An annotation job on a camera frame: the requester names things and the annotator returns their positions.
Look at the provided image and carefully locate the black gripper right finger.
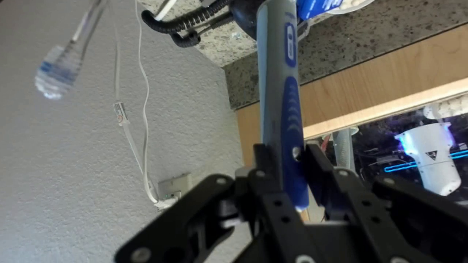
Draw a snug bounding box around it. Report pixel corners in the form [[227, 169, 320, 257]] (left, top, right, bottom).
[[303, 143, 468, 263]]

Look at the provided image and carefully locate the white wall power outlet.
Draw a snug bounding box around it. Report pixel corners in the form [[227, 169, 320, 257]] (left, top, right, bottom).
[[158, 174, 192, 204]]

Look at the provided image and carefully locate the black coiled charger cable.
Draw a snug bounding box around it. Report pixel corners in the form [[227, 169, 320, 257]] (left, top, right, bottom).
[[140, 0, 260, 50]]

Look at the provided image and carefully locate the white power cord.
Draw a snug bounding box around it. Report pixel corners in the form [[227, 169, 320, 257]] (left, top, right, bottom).
[[110, 0, 172, 210]]

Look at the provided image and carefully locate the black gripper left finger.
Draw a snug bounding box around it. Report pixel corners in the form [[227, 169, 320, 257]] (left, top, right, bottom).
[[114, 144, 313, 263]]

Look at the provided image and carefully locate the blue grey electric toothbrush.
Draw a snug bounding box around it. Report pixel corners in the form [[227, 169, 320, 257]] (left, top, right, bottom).
[[256, 0, 309, 210]]

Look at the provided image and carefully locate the white blue toothpaste box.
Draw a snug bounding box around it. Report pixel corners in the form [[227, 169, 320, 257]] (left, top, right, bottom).
[[297, 0, 374, 20]]

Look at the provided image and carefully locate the wood framed mirror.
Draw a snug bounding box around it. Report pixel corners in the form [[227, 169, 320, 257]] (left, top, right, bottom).
[[235, 23, 468, 225]]

